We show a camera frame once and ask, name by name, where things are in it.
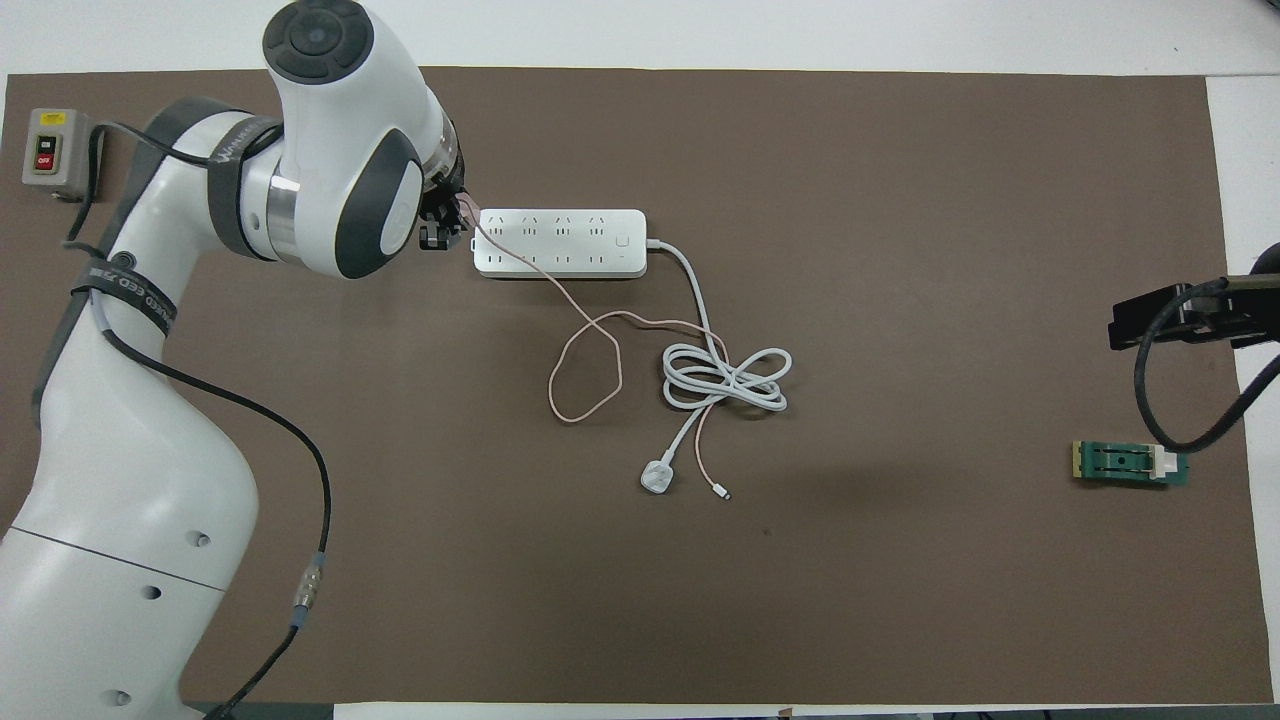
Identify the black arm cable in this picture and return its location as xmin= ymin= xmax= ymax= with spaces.
xmin=62 ymin=120 xmax=334 ymax=720
xmin=1133 ymin=280 xmax=1280 ymax=454

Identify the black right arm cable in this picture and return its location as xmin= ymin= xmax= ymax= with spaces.
xmin=1133 ymin=280 xmax=1280 ymax=454

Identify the green knife switch block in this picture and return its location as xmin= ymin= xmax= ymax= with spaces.
xmin=1072 ymin=441 xmax=1191 ymax=489

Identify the brown table mat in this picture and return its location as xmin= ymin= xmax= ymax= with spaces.
xmin=0 ymin=67 xmax=1273 ymax=704

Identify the white power strip cable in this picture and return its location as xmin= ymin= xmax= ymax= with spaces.
xmin=640 ymin=238 xmax=796 ymax=498

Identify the white power strip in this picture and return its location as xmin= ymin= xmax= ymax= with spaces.
xmin=470 ymin=208 xmax=648 ymax=280

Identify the grey on-off switch box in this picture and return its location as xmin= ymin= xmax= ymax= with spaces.
xmin=22 ymin=108 xmax=96 ymax=203

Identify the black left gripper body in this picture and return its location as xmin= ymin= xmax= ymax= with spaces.
xmin=420 ymin=168 xmax=473 ymax=241

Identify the pink charging cable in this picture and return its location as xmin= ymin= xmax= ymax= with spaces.
xmin=462 ymin=205 xmax=733 ymax=499

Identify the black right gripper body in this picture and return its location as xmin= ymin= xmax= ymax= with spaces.
xmin=1188 ymin=274 xmax=1280 ymax=351

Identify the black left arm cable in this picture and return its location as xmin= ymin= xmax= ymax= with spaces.
xmin=62 ymin=120 xmax=334 ymax=720

